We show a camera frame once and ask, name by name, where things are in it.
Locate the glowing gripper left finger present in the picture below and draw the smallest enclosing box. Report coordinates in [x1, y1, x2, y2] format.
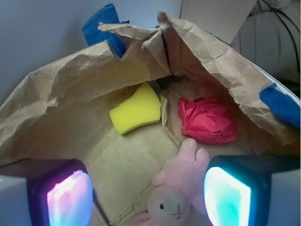
[28, 159, 94, 226]

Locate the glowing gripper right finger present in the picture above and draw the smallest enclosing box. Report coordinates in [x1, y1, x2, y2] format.
[204, 155, 273, 226]

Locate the pink plush bunny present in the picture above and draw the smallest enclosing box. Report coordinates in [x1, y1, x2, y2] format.
[125, 138, 210, 226]

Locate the red paper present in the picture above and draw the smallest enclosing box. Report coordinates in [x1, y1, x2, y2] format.
[178, 97, 237, 145]

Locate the blue tape top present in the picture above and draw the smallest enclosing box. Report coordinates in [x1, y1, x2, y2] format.
[259, 83, 301, 129]

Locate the yellow sponge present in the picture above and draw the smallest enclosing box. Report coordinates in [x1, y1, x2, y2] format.
[109, 82, 161, 135]

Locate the cardboard sheet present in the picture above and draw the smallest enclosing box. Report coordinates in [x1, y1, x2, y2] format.
[180, 0, 256, 44]

